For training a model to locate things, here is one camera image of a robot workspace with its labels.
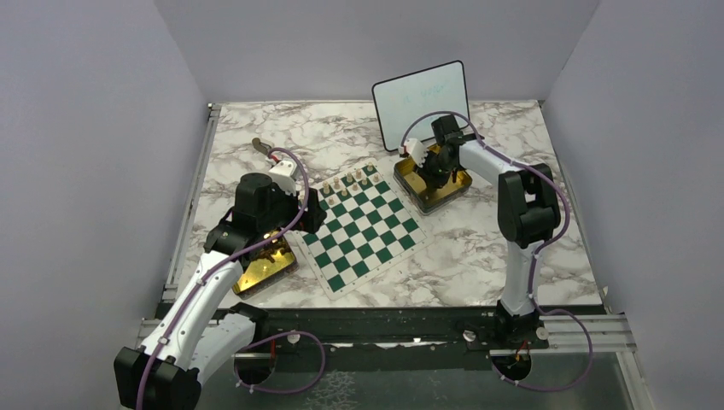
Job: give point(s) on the gold tin with dark pieces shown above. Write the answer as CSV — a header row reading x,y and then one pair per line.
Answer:
x,y
273,263

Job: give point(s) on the small whiteboard with stand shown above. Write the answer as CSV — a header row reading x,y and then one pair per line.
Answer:
x,y
402,100

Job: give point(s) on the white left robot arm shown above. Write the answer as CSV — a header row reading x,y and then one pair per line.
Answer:
x,y
170,366

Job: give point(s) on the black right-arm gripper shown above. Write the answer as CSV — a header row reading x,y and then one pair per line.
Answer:
x,y
432,181

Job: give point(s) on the green white chess mat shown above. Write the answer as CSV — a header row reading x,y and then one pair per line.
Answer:
x,y
364,234

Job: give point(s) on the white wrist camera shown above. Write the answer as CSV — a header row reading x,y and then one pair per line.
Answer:
x,y
414,149
284,174

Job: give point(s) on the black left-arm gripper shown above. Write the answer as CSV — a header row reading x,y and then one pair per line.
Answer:
x,y
310,219

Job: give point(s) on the gold tin with white pieces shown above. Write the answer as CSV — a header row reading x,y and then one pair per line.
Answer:
x,y
429,192

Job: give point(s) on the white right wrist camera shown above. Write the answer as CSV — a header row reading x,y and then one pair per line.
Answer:
x,y
414,149

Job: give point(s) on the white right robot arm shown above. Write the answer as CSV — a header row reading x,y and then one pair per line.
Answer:
x,y
527,214

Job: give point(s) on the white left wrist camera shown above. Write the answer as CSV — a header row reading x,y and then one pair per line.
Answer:
x,y
284,174

